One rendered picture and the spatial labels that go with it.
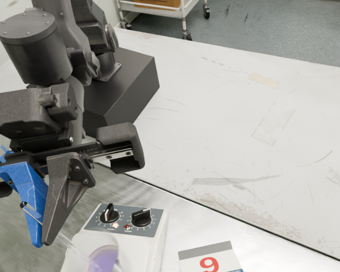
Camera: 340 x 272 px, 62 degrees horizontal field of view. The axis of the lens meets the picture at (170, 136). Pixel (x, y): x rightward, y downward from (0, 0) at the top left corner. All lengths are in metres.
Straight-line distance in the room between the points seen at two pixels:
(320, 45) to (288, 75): 1.81
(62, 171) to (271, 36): 2.44
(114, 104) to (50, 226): 0.37
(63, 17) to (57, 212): 0.24
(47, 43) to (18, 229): 0.41
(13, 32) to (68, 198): 0.17
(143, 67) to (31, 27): 0.38
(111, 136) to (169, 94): 0.47
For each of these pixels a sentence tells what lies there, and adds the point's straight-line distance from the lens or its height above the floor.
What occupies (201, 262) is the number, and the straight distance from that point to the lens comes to 0.49.
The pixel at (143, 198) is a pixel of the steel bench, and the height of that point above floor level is 0.90.
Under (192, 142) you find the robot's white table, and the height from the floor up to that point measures 0.90.
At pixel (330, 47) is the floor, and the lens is 2.59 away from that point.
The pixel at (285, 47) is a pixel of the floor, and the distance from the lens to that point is 2.51.
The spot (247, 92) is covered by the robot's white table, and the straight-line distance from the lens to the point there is 0.73.
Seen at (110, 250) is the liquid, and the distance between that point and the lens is 0.42.
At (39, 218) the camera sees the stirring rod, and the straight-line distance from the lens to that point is 0.27.
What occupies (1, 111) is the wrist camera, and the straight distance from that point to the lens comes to 0.28.
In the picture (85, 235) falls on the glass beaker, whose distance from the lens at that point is 0.38.
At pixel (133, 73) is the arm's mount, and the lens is 0.66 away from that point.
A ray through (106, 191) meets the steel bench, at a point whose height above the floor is 0.90.
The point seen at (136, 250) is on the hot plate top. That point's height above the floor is 0.99.
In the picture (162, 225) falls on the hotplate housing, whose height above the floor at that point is 0.94.
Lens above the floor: 1.39
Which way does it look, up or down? 50 degrees down
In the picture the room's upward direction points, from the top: 10 degrees counter-clockwise
